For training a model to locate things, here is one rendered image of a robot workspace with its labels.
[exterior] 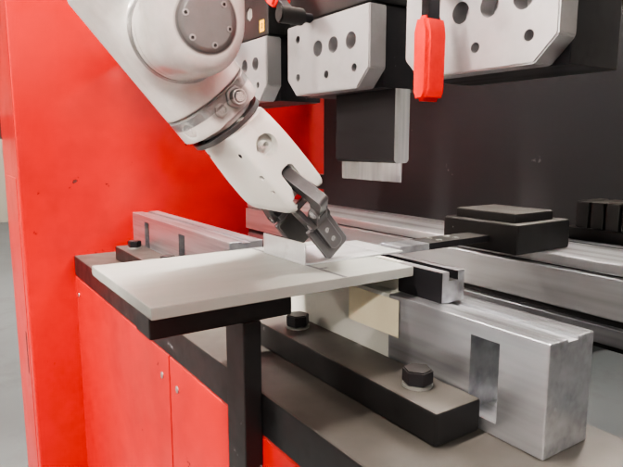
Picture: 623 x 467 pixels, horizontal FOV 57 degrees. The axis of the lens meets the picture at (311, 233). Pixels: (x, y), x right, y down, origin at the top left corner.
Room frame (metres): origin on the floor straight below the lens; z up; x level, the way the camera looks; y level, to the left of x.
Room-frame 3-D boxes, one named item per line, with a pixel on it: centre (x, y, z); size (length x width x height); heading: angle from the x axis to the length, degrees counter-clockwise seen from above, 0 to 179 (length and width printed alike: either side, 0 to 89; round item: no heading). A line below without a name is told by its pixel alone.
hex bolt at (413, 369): (0.48, -0.10, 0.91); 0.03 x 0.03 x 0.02
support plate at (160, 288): (0.55, 0.06, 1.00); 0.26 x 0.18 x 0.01; 124
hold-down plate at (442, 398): (0.57, -0.04, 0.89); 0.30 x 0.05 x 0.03; 34
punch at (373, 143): (0.63, -0.06, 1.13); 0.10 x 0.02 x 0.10; 34
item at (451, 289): (0.61, -0.08, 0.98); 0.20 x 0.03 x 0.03; 34
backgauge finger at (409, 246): (0.72, -0.20, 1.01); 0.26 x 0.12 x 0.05; 124
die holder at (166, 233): (1.09, 0.24, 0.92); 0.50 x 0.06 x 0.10; 34
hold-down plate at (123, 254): (1.10, 0.32, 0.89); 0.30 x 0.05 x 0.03; 34
